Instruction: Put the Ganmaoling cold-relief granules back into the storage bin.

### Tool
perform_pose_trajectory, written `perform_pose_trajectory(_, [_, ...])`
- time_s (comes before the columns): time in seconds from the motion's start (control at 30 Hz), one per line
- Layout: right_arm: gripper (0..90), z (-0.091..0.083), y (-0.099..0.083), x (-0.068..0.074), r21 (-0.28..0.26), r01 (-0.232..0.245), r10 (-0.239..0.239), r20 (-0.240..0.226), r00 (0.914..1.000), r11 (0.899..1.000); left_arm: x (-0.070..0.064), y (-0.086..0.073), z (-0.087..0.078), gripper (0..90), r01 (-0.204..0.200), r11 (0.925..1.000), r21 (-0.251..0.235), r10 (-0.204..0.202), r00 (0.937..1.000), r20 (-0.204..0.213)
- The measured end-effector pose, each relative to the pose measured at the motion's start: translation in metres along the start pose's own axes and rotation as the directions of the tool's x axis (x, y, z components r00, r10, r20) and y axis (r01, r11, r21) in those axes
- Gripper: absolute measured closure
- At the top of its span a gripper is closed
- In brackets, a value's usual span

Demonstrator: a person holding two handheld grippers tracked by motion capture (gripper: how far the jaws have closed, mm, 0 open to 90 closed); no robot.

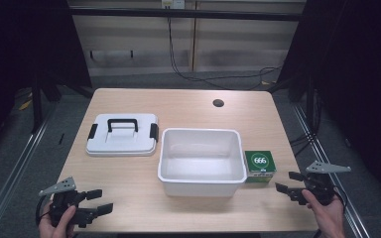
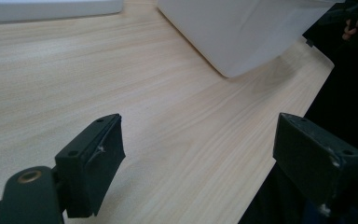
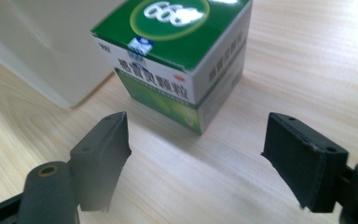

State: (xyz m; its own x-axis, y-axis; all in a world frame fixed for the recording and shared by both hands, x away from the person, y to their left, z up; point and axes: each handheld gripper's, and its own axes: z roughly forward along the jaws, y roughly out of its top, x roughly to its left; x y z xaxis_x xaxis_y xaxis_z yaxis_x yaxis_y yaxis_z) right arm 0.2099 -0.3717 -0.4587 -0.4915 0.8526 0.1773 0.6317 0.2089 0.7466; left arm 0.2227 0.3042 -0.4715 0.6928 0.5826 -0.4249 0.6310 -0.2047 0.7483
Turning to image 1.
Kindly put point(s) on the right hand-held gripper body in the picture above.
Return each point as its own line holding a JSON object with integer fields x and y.
{"x": 320, "y": 188}

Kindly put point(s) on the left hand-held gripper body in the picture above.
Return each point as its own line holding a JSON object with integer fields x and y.
{"x": 66, "y": 200}

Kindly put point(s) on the small green carton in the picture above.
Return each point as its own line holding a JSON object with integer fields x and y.
{"x": 260, "y": 163}

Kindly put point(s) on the white plastic storage box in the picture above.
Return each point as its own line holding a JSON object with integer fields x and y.
{"x": 201, "y": 158}

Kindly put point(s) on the person's left hand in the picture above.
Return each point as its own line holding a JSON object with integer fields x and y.
{"x": 63, "y": 224}

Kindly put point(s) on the person's right hand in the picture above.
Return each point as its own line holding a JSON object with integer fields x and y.
{"x": 326, "y": 218}

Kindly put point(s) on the small black stick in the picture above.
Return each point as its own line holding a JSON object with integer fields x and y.
{"x": 61, "y": 139}

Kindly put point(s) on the black metal stand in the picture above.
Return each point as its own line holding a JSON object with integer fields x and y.
{"x": 37, "y": 105}

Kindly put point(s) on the yellow floor tape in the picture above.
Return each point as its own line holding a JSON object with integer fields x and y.
{"x": 25, "y": 105}

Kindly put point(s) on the black curtain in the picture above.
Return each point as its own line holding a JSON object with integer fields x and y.
{"x": 360, "y": 82}
{"x": 23, "y": 49}

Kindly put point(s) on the black horizontal metal bar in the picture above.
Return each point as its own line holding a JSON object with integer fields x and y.
{"x": 185, "y": 14}

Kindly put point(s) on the metal floor rail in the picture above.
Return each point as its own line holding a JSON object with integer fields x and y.
{"x": 16, "y": 172}
{"x": 324, "y": 155}

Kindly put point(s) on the white wall socket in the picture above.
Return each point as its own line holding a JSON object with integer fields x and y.
{"x": 173, "y": 3}

